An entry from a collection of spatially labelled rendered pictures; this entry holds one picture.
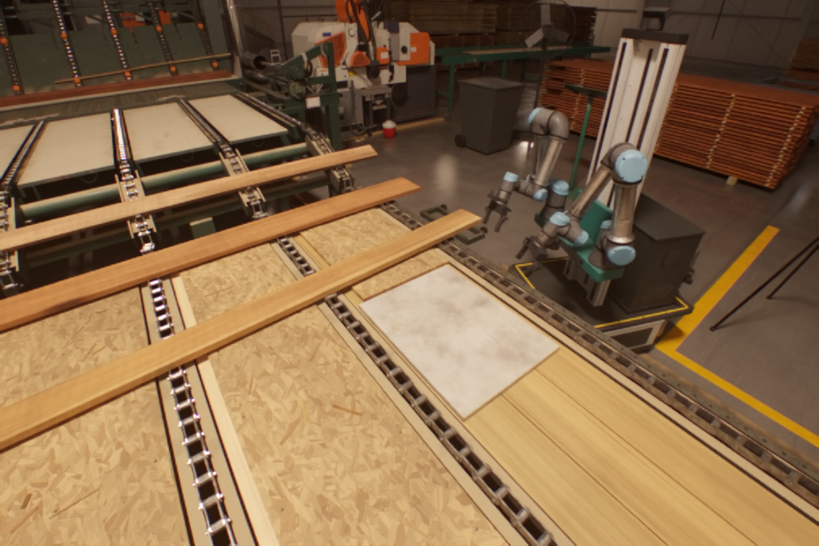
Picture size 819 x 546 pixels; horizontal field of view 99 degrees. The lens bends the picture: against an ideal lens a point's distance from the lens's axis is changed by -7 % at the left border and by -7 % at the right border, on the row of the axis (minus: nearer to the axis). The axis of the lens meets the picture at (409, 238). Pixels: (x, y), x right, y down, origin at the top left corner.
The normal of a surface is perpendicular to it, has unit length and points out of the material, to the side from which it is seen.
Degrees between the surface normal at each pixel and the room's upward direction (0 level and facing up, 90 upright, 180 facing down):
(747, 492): 0
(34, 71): 46
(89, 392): 0
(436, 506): 0
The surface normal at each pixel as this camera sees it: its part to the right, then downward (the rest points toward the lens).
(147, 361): 0.00, -0.85
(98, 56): 0.43, -0.28
